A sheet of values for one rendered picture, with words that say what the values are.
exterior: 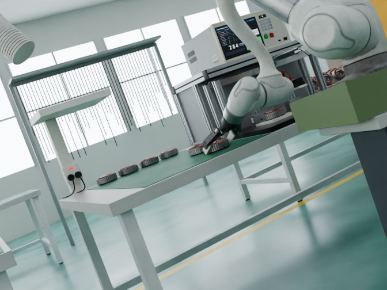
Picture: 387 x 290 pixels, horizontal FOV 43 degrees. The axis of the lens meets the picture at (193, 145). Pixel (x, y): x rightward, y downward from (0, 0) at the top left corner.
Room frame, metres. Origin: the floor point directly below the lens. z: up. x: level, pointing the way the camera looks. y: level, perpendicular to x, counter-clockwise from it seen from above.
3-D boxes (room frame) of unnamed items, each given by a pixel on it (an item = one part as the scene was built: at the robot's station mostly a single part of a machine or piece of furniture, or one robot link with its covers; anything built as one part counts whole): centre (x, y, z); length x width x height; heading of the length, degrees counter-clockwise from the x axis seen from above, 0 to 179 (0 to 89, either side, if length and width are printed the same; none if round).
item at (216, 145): (2.15, -0.10, 0.77); 0.11 x 0.11 x 0.04
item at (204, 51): (2.70, -0.40, 1.22); 0.44 x 0.39 x 0.20; 115
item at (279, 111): (2.35, -0.42, 0.80); 0.11 x 0.11 x 0.04
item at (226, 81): (2.49, -0.49, 1.03); 0.62 x 0.01 x 0.03; 115
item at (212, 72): (2.69, -0.39, 1.09); 0.68 x 0.44 x 0.05; 115
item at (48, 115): (2.54, 0.54, 0.98); 0.37 x 0.35 x 0.46; 115
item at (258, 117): (2.48, -0.36, 0.80); 0.07 x 0.05 x 0.06; 115
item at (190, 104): (2.63, -0.06, 0.91); 0.28 x 0.03 x 0.32; 25
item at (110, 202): (2.62, -0.43, 0.72); 2.20 x 1.01 x 0.05; 115
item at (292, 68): (2.63, -0.42, 0.92); 0.66 x 0.01 x 0.30; 115
